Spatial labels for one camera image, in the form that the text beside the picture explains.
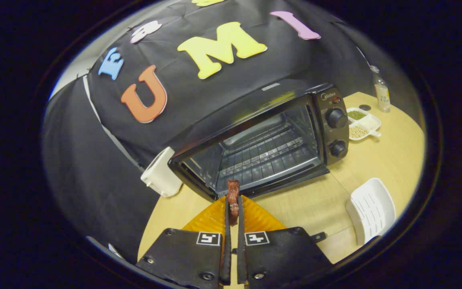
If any white bread toaster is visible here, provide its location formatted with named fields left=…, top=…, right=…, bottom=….
left=141, top=147, right=183, bottom=197

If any white divided condiment dish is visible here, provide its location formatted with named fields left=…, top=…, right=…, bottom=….
left=346, top=107, right=382, bottom=141

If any brown steak piece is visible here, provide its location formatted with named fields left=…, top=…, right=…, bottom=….
left=227, top=180, right=241, bottom=225

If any black toaster oven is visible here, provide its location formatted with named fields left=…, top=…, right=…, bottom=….
left=168, top=79, right=351, bottom=201

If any clear glass bottle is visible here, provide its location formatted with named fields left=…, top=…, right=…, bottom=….
left=371, top=65, right=391, bottom=113

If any white ribbed plastic tray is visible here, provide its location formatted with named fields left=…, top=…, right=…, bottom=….
left=345, top=178, right=397, bottom=245

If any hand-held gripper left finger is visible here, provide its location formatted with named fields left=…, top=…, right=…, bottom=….
left=136, top=196, right=231, bottom=287

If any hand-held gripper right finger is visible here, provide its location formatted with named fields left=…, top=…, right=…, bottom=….
left=237, top=195, right=332, bottom=287

